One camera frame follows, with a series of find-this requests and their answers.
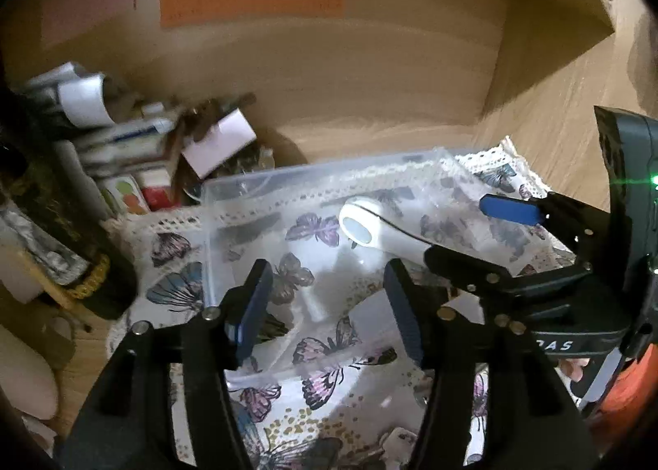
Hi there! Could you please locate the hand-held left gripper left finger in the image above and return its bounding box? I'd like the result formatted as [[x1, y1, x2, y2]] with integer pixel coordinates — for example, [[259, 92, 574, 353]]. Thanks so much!
[[56, 259, 274, 470]]

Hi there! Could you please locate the fruit print small box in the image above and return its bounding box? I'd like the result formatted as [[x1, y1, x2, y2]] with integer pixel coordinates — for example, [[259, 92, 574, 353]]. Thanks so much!
[[103, 176, 147, 216]]

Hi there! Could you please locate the white handheld thermometer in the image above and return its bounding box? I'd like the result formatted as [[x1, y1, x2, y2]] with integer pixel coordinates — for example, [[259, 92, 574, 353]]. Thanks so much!
[[338, 196, 515, 278]]

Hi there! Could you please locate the clear plastic storage box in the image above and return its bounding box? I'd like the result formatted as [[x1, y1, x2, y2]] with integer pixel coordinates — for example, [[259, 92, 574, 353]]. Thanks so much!
[[199, 147, 520, 381]]

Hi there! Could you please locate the small red box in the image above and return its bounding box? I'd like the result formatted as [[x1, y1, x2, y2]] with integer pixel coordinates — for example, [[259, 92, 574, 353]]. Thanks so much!
[[141, 183, 181, 211]]

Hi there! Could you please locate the pink paper sheet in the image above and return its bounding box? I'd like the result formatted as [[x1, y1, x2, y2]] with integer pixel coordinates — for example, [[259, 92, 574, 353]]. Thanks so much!
[[40, 0, 139, 51]]

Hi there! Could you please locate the white folded paper note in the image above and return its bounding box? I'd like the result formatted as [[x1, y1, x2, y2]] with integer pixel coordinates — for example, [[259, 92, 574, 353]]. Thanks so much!
[[181, 109, 257, 179]]

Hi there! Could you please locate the person's right hand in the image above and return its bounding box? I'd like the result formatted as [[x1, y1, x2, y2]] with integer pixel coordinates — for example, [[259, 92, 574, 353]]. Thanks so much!
[[558, 357, 588, 384]]

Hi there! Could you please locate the beige rounded object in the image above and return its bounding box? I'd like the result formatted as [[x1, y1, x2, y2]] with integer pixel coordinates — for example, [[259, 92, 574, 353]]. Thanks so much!
[[0, 323, 60, 420]]

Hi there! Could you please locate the person's right forearm orange sleeve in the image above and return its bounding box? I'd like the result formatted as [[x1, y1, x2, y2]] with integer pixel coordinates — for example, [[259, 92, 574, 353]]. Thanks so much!
[[590, 341, 658, 447]]

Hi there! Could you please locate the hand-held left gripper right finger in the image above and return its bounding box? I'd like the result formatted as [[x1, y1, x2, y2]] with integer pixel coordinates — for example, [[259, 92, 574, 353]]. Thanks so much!
[[383, 258, 601, 470]]

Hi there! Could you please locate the white card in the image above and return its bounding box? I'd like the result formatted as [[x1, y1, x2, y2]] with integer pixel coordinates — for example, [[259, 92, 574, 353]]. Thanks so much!
[[350, 289, 407, 354]]

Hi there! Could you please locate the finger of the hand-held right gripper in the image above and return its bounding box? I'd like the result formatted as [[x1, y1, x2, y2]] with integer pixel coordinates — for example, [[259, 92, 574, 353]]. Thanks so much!
[[479, 191, 614, 266], [423, 244, 598, 317]]

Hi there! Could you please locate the dark bottle with yellow cord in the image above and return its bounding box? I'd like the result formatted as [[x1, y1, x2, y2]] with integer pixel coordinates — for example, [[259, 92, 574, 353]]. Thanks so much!
[[0, 141, 139, 321]]

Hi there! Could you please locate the rolled white paper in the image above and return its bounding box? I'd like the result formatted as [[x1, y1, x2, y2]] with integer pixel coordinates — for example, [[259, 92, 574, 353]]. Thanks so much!
[[56, 73, 118, 128]]

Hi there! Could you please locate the white and blue tube box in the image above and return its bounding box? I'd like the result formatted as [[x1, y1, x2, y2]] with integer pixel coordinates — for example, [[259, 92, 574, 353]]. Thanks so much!
[[77, 117, 176, 157]]

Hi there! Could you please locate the white butterfly print lace cloth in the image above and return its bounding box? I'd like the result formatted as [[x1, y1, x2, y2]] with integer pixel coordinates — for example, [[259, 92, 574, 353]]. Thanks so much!
[[105, 135, 579, 470]]

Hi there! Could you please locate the wooden shelf board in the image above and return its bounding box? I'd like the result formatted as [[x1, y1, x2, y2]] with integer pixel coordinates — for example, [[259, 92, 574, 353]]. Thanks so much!
[[401, 0, 616, 128]]

